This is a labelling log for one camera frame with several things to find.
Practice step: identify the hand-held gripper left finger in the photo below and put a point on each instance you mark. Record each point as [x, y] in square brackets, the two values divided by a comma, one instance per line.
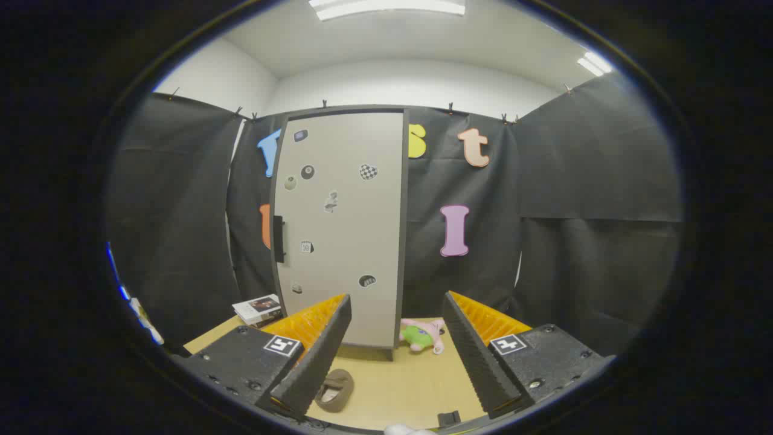
[314, 368]

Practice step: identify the pink and green plush toy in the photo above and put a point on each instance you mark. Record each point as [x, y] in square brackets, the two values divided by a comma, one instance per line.
[418, 336]

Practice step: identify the brown fuzzy shoe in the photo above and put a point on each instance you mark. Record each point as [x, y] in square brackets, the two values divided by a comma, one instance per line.
[338, 380]

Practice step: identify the long ceiling light panel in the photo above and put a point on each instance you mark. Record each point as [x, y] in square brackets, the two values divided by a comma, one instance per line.
[386, 7]

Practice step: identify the black backdrop cloth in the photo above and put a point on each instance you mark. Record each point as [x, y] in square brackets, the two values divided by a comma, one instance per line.
[574, 181]

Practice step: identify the white soft object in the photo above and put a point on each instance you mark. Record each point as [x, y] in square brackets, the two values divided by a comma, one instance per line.
[401, 431]

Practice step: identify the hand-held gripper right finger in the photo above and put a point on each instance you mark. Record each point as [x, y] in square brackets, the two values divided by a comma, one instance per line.
[480, 368]

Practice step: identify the white cluttered device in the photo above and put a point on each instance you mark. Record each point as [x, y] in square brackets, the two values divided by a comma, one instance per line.
[147, 323]

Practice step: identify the white cover book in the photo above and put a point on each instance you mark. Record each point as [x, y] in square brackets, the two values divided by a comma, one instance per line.
[256, 307]

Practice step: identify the dark grey shoe cabinet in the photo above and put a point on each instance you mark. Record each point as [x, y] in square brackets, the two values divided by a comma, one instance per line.
[404, 241]

